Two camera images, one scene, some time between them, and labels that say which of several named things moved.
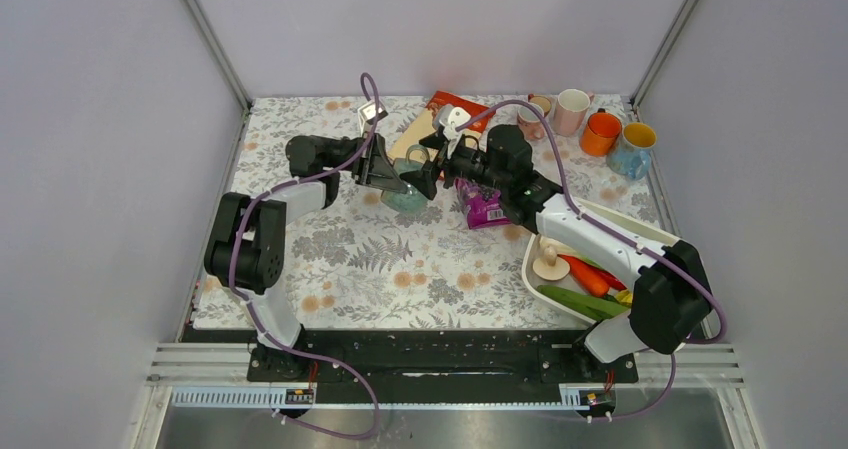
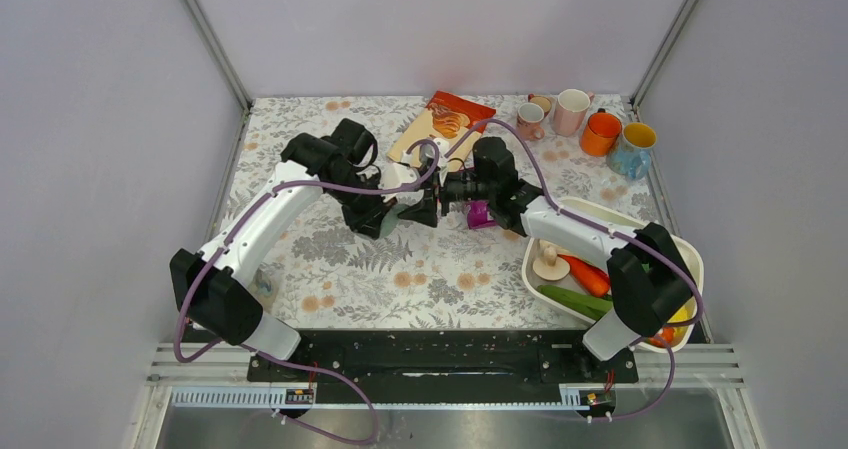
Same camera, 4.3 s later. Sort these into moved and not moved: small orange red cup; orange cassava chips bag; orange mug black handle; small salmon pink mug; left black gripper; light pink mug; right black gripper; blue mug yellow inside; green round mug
Moved: left black gripper; green round mug; right black gripper
Not moved: orange cassava chips bag; small orange red cup; blue mug yellow inside; light pink mug; small salmon pink mug; orange mug black handle
